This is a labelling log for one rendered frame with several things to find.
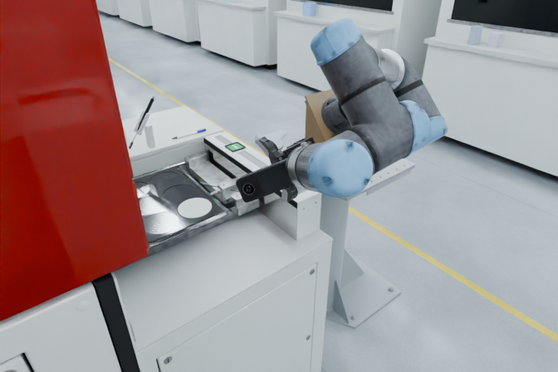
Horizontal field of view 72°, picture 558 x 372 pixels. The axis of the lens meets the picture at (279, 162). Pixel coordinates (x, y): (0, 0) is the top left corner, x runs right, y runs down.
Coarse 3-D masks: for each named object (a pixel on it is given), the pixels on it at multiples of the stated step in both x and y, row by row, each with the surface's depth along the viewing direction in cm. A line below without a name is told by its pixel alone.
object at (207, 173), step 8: (192, 168) 140; (200, 168) 140; (208, 168) 140; (216, 168) 140; (200, 176) 135; (208, 176) 135; (216, 176) 135; (224, 176) 135; (216, 184) 130; (256, 200) 122; (232, 208) 121; (240, 208) 119; (248, 208) 121
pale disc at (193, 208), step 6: (192, 198) 119; (198, 198) 119; (204, 198) 119; (180, 204) 116; (186, 204) 116; (192, 204) 116; (198, 204) 116; (204, 204) 116; (210, 204) 116; (180, 210) 114; (186, 210) 114; (192, 210) 114; (198, 210) 114; (204, 210) 114; (186, 216) 112; (192, 216) 112; (198, 216) 112
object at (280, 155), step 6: (306, 138) 72; (312, 138) 70; (294, 144) 71; (300, 144) 69; (288, 150) 69; (294, 150) 63; (270, 156) 71; (276, 156) 69; (282, 156) 68; (288, 156) 63; (276, 162) 69; (288, 174) 63; (294, 186) 70
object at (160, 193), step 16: (144, 176) 131; (160, 176) 131; (176, 176) 131; (144, 192) 123; (160, 192) 123; (176, 192) 123; (192, 192) 123; (144, 208) 115; (160, 208) 115; (176, 208) 115; (144, 224) 108; (160, 224) 108; (176, 224) 108; (192, 224) 108
